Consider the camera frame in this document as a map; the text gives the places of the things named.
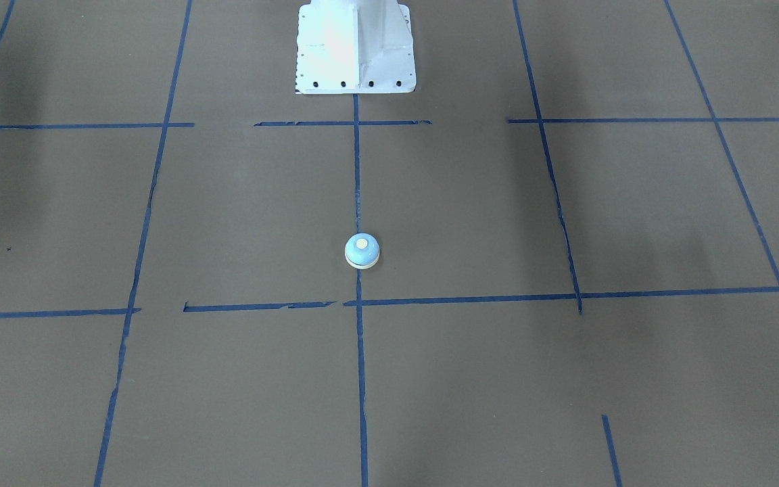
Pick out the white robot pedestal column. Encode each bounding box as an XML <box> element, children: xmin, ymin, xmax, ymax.
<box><xmin>295</xmin><ymin>1</ymin><xmax>417</xmax><ymax>95</ymax></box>

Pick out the blue service bell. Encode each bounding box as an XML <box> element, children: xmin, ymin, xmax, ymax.
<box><xmin>344</xmin><ymin>233</ymin><xmax>381</xmax><ymax>269</ymax></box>

